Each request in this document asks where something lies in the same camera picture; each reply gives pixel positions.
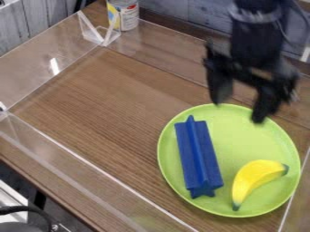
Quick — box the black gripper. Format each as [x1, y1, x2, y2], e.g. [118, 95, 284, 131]
[204, 14, 300, 123]

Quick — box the yellow toy banana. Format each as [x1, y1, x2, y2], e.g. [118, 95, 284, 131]
[232, 159, 291, 211]

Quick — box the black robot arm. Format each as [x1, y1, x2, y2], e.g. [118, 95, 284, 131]
[204, 0, 301, 123]

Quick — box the green round plate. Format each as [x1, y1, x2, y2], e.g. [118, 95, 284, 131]
[158, 104, 301, 218]

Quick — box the blue plastic block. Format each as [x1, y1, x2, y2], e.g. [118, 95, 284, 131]
[174, 115, 225, 198]

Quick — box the white labelled canister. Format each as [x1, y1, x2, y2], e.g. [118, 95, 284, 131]
[107, 0, 140, 32]

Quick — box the clear acrylic corner bracket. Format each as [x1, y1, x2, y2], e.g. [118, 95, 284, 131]
[77, 11, 122, 47]

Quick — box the clear acrylic front wall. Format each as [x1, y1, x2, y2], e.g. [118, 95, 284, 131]
[0, 104, 198, 232]

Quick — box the black cable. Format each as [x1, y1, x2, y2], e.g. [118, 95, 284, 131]
[0, 205, 54, 232]

